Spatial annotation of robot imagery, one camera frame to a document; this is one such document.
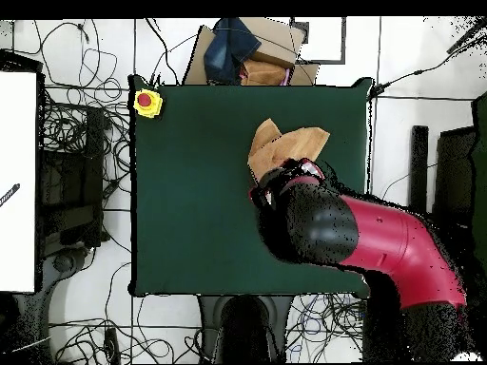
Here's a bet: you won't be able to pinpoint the tan terry towel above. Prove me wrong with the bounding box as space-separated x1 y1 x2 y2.
246 118 331 183

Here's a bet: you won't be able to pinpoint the black flat bar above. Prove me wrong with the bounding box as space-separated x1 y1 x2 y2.
409 125 430 214

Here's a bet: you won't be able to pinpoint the brown folded cloth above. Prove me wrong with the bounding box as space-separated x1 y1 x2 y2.
240 59 288 86

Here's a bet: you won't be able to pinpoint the dark green table cloth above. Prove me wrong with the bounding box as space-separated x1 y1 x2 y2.
128 73 376 298

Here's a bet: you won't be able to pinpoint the brown cardboard box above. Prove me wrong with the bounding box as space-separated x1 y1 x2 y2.
182 16 321 86

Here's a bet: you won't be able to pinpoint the black panel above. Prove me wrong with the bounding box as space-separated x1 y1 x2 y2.
432 125 477 227

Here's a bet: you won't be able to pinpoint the blue jeans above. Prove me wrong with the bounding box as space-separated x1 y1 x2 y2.
203 16 263 86

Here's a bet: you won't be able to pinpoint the dark green fabric panel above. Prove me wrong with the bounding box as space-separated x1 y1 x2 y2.
469 89 487 267

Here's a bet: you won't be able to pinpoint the yellow emergency stop button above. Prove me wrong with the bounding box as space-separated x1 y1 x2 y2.
132 87 165 120

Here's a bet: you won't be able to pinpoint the black equipment rack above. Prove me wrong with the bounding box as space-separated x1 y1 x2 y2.
37 106 111 259

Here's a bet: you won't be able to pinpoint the black round knob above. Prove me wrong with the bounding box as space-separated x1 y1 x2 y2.
52 253 75 273

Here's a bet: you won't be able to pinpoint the black power strip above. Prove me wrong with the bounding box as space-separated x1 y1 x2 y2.
103 326 122 365

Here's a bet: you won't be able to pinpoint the dark grey stand base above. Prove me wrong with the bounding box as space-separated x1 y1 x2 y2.
35 244 96 364

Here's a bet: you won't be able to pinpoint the white panel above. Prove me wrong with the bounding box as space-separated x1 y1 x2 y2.
0 70 38 294

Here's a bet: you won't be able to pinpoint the striped black rod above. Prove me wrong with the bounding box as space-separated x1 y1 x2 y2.
0 182 21 208

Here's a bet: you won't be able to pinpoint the black cable with connector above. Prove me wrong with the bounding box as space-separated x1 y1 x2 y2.
366 33 487 101

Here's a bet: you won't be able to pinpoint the black cable tangle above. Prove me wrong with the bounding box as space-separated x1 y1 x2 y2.
284 294 366 364
49 261 214 365
33 18 132 214

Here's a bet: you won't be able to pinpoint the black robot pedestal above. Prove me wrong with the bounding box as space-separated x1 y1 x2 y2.
197 294 294 364

